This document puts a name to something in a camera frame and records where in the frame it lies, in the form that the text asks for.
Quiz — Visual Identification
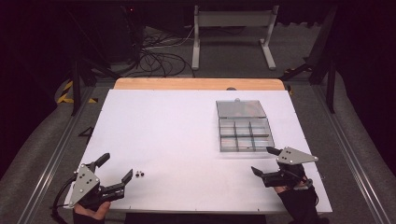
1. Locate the black tripod stand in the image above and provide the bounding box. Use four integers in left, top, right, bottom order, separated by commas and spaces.
64, 7, 123, 117

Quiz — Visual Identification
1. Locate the person's right hand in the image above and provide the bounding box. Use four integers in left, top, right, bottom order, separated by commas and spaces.
273, 184, 290, 195

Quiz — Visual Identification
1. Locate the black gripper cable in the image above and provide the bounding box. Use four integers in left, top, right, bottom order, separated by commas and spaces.
50, 175, 79, 224

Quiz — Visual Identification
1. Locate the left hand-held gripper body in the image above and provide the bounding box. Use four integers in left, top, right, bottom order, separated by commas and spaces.
67, 163, 126, 210

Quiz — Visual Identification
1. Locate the aluminium floor rail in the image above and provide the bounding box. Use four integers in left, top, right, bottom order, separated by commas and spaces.
17, 86, 98, 224
312, 83, 392, 224

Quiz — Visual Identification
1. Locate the bundle of black cables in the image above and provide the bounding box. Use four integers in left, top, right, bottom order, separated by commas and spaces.
134, 25, 198, 79

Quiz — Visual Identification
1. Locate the black metal stand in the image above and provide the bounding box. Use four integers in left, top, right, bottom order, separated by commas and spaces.
278, 5, 340, 115

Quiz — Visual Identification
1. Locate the wooden table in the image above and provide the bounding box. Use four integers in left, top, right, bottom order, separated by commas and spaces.
113, 77, 286, 91

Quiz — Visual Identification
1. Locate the white board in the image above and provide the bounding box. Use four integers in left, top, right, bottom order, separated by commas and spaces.
64, 89, 333, 215

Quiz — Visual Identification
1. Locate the clear plastic compartment box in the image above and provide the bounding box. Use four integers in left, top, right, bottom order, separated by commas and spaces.
215, 98, 276, 154

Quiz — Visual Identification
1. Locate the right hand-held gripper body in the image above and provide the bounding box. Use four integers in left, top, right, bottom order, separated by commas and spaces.
262, 146, 319, 190

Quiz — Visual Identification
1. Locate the person's left hand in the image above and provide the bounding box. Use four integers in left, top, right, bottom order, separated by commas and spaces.
73, 201, 112, 221

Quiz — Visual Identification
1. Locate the dark equipment case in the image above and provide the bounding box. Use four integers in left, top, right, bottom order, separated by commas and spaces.
102, 5, 147, 64

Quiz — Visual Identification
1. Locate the white metal stand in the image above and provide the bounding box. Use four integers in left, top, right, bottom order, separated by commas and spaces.
191, 4, 280, 71

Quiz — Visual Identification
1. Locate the yellow black floor tape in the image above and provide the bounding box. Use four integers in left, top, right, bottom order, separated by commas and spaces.
56, 79, 99, 105

